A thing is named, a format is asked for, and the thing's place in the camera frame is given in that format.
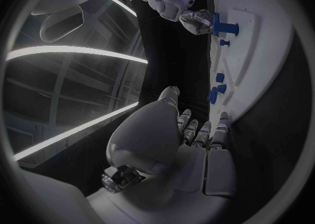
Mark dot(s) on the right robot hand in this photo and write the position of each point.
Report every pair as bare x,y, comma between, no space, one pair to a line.
197,22

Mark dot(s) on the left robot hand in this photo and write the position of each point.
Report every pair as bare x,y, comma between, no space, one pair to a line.
147,139

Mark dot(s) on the long blue plug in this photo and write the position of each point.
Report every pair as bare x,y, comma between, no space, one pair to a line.
226,27

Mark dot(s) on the blue peg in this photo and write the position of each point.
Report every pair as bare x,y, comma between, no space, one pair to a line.
224,42

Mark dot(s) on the white task board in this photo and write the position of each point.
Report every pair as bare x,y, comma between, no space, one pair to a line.
270,50

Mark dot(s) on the blue block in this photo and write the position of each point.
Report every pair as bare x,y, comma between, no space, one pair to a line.
220,77
222,88

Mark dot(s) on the blue gear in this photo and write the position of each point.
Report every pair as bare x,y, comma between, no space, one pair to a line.
213,95

